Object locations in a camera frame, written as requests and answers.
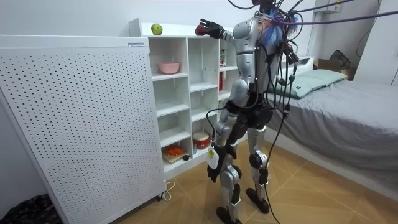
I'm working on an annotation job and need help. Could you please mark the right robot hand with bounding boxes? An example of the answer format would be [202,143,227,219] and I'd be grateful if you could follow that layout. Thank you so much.
[198,18,225,40]

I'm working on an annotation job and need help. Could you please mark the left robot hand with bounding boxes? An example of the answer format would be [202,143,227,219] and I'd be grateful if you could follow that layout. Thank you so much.
[205,143,237,184]

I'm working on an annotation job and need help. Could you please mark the red and white drum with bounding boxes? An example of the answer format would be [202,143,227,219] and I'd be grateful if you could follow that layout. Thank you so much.
[192,131,211,151]

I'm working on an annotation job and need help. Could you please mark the white open shelf unit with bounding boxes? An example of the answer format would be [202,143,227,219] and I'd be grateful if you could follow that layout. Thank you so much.
[128,17,249,181]

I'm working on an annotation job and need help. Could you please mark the wooden board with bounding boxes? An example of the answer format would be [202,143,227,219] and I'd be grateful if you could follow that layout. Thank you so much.
[162,148,190,164]

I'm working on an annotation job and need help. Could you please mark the orange soft toy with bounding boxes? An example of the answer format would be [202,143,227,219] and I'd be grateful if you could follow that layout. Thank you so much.
[164,144,185,157]

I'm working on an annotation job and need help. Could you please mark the robot legs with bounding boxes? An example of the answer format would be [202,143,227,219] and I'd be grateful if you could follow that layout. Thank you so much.
[215,124,274,224]

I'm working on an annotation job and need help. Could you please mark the pink bowl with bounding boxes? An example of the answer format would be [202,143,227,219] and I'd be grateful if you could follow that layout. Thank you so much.
[159,62,181,75]

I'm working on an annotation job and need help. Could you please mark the robot body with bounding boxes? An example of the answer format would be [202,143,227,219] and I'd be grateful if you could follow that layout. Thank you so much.
[231,0,301,144]

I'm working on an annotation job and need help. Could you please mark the pale green pillow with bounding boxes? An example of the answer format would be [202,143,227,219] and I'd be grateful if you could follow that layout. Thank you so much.
[269,68,348,100]

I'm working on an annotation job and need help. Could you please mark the cardboard box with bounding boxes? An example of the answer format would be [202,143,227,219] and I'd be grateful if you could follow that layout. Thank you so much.
[313,58,357,80]

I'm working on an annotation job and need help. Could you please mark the grey bed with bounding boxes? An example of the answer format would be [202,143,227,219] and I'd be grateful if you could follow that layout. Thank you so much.
[266,55,398,195]

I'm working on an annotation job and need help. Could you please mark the white perforated panel appliance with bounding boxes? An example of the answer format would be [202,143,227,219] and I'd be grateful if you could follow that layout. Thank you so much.
[0,34,168,224]

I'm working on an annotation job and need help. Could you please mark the white wardrobe panel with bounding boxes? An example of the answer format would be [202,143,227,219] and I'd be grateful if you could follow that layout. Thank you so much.
[353,0,398,87]

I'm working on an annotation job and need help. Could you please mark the black crumpled plastic bag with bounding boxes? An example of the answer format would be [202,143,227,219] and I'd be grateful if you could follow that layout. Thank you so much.
[0,194,63,224]

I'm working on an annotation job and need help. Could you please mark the white power cable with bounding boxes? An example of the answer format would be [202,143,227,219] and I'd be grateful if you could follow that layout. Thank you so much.
[159,180,177,202]

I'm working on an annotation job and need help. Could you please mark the black floor cable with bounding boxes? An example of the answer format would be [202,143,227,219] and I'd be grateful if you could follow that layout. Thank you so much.
[264,105,292,224]

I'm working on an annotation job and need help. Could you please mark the white wall unit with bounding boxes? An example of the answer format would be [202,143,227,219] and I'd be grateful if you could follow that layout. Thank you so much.
[313,0,345,14]

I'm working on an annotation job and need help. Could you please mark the cable bundle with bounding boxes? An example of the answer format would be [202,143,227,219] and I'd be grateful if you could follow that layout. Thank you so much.
[226,0,398,47]

